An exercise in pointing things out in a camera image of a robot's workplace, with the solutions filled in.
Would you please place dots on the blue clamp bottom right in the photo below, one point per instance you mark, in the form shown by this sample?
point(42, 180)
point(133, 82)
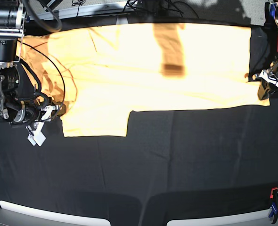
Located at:
point(273, 215)

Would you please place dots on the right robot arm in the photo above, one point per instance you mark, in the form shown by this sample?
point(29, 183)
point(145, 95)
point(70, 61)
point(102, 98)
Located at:
point(13, 15)

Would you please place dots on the yellow t-shirt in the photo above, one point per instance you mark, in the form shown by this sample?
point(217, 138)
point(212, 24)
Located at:
point(103, 73)

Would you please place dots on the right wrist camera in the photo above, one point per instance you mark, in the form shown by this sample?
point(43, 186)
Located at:
point(37, 139)

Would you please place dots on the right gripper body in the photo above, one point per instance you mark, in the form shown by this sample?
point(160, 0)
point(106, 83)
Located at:
point(28, 110)

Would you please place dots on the red black clamp bottom right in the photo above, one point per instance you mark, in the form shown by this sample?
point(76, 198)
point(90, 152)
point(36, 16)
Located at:
point(273, 190)

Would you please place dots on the black table cloth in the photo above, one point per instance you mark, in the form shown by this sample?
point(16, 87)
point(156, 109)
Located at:
point(179, 164)

